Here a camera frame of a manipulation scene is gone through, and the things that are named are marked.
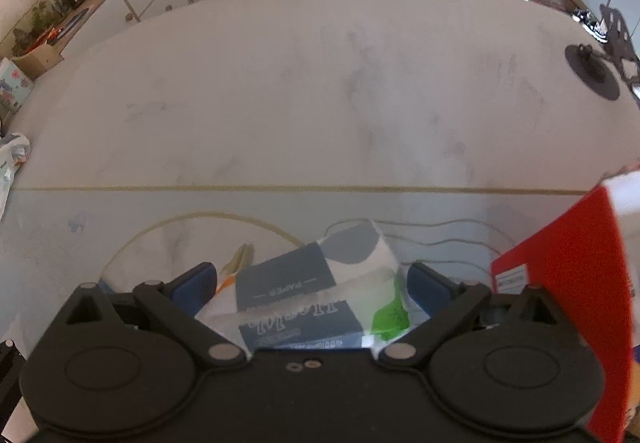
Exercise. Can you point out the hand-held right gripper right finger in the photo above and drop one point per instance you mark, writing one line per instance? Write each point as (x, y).
(430, 285)

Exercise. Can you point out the glass terrarium with plants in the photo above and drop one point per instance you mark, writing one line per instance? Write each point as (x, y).
(50, 3)

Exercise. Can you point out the translucent printed table mat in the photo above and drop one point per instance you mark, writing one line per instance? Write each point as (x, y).
(60, 243)

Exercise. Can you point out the red cardboard box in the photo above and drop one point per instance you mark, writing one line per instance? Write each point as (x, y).
(560, 273)

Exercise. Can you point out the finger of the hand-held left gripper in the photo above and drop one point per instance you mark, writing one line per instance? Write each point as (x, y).
(9, 373)

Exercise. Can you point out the pastel printed box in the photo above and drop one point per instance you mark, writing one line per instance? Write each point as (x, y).
(14, 85)

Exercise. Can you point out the black phone stand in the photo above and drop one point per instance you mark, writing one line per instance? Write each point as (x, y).
(592, 68)

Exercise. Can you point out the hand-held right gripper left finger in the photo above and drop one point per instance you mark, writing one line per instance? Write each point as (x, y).
(192, 285)

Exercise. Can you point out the round blue pad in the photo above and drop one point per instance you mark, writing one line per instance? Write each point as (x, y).
(67, 25)

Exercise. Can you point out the plain cardboard box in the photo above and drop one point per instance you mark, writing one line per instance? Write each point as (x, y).
(37, 58)

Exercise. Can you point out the white printed plastic bag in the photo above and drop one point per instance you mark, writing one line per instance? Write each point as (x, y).
(12, 158)

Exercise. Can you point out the white tissue pack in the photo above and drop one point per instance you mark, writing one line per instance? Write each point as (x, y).
(300, 293)

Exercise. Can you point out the pair of shoes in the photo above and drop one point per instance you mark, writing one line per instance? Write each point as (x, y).
(590, 23)

